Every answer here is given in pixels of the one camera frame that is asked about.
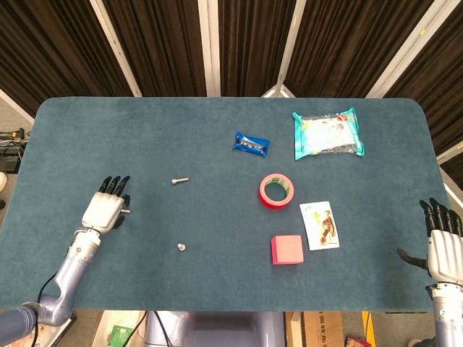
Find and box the white open box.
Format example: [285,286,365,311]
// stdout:
[90,310,148,347]

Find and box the red tape roll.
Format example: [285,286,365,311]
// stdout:
[258,172,297,210]

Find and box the robot right five-finger hand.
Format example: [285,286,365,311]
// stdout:
[396,197,463,285]

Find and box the red sponge cube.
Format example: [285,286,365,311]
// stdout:
[271,234,305,267]

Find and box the blue snack packet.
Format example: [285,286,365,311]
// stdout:
[231,132,271,157]

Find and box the black power strip with cables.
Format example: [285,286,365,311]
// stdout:
[0,128,30,174]

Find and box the teal velvet table cloth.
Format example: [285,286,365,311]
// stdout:
[0,96,448,313]

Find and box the robot left five-finger hand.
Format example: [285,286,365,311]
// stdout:
[80,174,132,235]

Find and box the green packet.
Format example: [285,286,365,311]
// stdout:
[109,324,135,346]

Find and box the teal wet wipes pack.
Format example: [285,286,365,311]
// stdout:
[291,107,365,161]

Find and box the lavender robot torso base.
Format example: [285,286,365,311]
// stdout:
[144,310,286,347]

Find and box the dark brown curtain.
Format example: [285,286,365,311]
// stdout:
[0,0,463,181]

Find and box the yellow strip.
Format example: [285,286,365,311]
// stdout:
[362,311,374,343]

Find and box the white printed card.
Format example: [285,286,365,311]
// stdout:
[299,200,341,251]

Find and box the black base cable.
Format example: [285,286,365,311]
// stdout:
[153,310,173,347]

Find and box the white partition post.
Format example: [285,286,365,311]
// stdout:
[365,0,463,99]
[0,88,35,126]
[443,180,463,205]
[260,0,307,98]
[197,0,221,98]
[89,0,143,98]
[436,140,463,164]

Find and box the brown cardboard box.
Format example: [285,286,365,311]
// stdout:
[285,311,344,347]

